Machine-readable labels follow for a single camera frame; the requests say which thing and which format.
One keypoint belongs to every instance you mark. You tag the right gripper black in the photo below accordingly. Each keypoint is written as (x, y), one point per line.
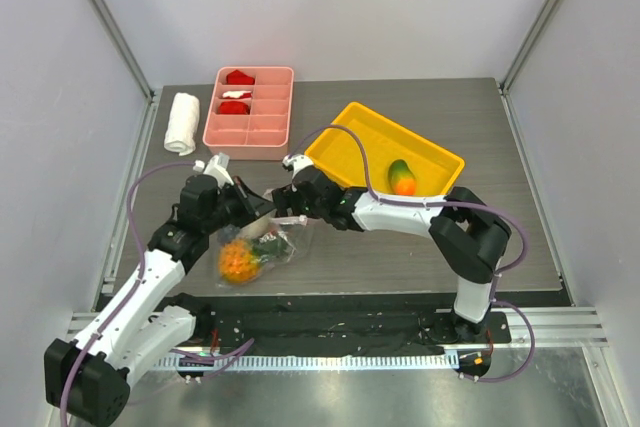
(288, 197)

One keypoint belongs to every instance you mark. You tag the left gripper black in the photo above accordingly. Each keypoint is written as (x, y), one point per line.
(253, 205)

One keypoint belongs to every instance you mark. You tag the clear zip top bag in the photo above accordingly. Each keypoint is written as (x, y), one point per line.
(298, 230)

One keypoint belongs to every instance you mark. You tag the fake pineapple orange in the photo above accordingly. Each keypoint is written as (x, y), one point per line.
(237, 263)

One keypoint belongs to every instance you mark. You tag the fake mango orange green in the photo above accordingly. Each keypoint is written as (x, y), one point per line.
(401, 179)

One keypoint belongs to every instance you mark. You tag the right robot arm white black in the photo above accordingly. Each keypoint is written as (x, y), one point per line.
(471, 239)

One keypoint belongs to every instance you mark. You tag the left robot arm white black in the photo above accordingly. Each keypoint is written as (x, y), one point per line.
(92, 376)

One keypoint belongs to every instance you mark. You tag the fake green lettuce leaf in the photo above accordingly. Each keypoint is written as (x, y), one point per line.
(272, 248)

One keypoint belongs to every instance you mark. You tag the red fake food lower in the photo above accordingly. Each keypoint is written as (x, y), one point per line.
(233, 107)

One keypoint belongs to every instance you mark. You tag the white red fake food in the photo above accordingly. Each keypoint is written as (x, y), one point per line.
(237, 94)

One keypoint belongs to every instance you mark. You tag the red fake food top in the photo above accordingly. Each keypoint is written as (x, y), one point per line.
(239, 77)

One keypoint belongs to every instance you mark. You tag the pink divided organizer tray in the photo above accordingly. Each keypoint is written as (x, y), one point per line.
(249, 116)

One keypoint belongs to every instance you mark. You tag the rolled white towel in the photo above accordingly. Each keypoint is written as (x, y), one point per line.
(182, 124)

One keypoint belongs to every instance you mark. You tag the yellow plastic tray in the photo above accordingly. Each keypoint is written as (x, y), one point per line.
(363, 141)

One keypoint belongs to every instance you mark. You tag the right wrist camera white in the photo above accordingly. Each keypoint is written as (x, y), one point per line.
(296, 163)

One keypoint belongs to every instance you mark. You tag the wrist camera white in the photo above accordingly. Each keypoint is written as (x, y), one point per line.
(214, 173)
(296, 163)

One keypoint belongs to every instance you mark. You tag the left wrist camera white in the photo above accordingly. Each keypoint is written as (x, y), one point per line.
(214, 173)

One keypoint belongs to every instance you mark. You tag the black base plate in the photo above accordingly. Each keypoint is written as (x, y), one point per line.
(336, 325)

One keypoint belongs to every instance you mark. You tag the white slotted cable duct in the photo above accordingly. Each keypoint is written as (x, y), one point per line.
(446, 361)

